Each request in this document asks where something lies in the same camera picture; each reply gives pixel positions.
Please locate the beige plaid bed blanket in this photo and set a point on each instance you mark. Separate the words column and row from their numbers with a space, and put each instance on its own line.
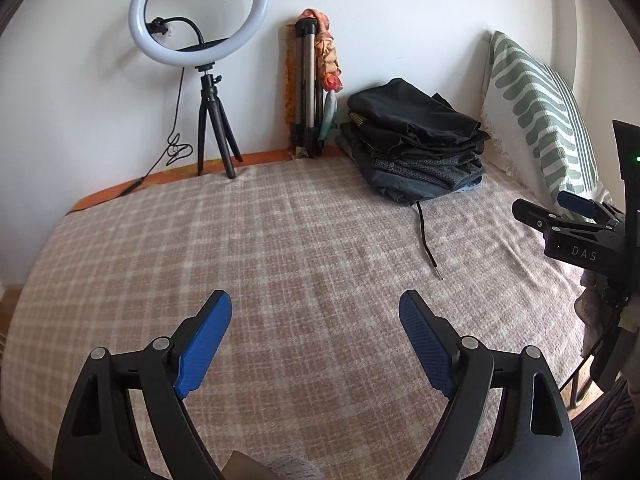
column 315, row 363

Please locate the orange floral bed sheet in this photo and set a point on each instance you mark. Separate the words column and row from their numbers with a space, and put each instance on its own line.
column 211, row 166

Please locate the light blue jeans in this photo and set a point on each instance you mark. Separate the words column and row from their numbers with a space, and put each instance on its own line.
column 471, row 186

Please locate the black mini tripod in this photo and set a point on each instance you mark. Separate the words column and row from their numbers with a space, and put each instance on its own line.
column 212, row 112

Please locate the black sport garment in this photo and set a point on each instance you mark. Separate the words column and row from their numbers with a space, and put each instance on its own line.
column 434, row 137

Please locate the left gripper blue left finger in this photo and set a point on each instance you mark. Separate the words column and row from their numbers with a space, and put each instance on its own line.
column 196, row 341

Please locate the silver folded tripod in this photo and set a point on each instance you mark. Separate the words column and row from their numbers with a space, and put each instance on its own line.
column 307, row 89

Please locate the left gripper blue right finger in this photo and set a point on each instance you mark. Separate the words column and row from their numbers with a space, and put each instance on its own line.
column 434, row 341

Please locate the green white patterned pillow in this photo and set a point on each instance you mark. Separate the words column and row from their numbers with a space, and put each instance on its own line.
column 533, row 117

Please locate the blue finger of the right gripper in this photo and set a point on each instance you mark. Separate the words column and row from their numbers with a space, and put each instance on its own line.
column 583, row 207

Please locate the dark grey folded garment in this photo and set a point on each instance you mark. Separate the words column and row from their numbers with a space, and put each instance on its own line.
column 399, row 189

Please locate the black pants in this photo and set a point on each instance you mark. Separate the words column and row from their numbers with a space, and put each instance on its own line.
column 397, row 100

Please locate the white ring light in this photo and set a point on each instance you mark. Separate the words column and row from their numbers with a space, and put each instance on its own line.
column 194, row 33

